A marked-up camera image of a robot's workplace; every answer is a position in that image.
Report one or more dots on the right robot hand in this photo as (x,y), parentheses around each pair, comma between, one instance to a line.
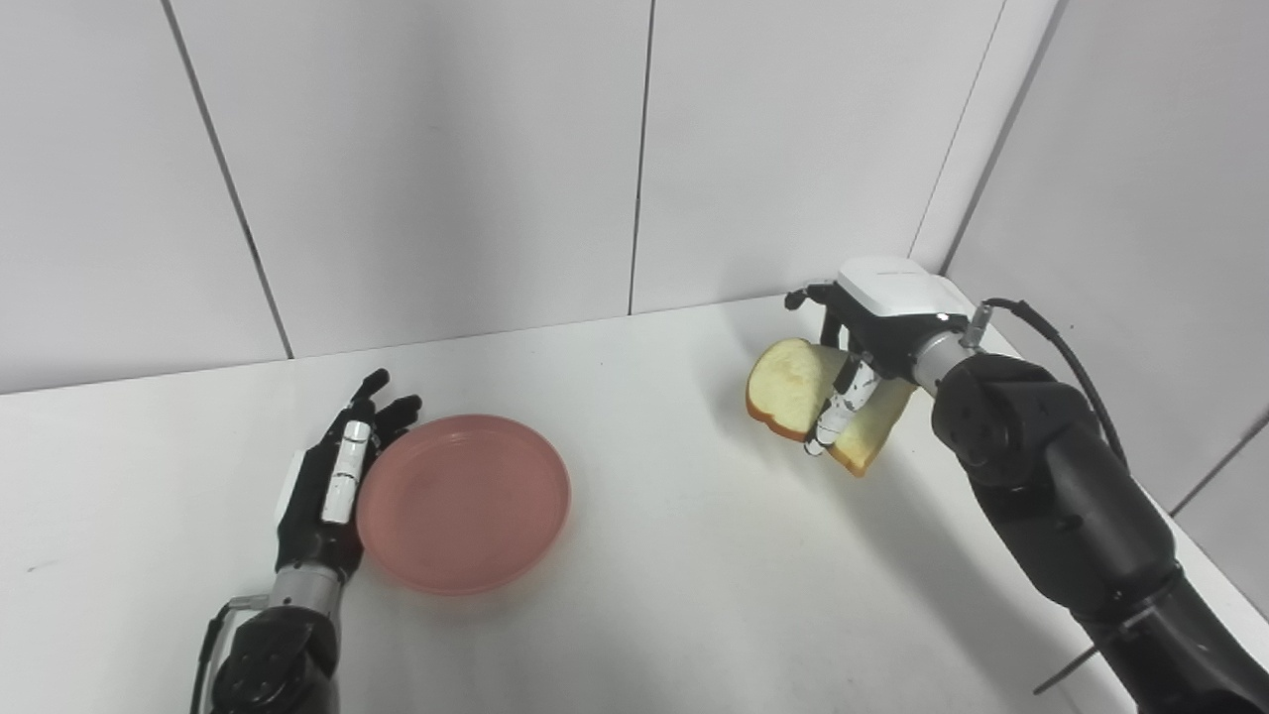
(882,317)

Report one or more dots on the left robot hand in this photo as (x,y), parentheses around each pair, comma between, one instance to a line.
(322,496)

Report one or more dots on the slice of bread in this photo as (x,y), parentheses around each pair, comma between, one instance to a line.
(788,392)

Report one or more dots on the pink round plate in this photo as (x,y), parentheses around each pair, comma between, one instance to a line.
(463,504)

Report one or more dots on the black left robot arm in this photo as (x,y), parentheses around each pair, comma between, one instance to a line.
(278,645)

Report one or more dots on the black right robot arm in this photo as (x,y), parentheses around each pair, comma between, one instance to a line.
(1071,496)

